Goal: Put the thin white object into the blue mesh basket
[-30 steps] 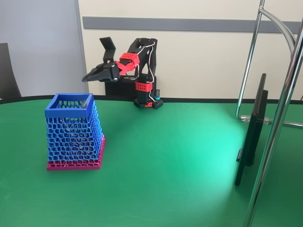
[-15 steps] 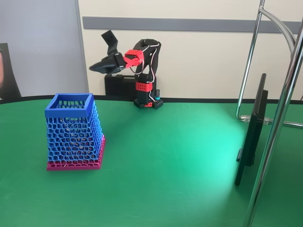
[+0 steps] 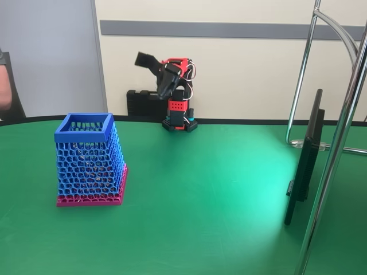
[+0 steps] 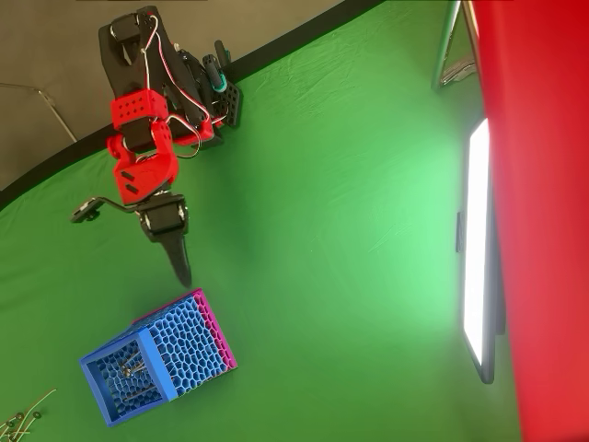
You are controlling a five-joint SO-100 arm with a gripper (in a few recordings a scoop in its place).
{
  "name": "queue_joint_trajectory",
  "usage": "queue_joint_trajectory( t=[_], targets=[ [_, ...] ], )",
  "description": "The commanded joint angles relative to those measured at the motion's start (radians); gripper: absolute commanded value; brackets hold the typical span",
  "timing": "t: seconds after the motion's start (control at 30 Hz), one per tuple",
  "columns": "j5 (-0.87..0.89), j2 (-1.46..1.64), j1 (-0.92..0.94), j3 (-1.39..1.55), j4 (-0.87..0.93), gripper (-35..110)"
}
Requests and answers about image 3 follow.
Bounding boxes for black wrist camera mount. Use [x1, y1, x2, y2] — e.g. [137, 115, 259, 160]
[134, 51, 166, 80]

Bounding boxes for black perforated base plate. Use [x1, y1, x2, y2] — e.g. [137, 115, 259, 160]
[162, 117, 199, 132]

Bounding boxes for black plastic case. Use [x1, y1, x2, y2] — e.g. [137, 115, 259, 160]
[126, 89, 170, 117]

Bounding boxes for chrome tube stand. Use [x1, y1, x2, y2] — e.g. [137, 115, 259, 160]
[285, 0, 367, 275]

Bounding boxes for blue and magenta mesh basket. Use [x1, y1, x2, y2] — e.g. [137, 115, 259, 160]
[54, 113, 129, 207]

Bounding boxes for grey wall rail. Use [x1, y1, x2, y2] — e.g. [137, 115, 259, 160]
[99, 19, 367, 41]

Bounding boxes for black flat monitor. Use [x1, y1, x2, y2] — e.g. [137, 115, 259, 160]
[283, 88, 326, 227]

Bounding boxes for person's bare forearm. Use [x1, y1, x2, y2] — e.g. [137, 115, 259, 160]
[0, 66, 14, 111]

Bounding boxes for red and white servo cable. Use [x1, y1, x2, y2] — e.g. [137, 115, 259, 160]
[185, 62, 199, 100]

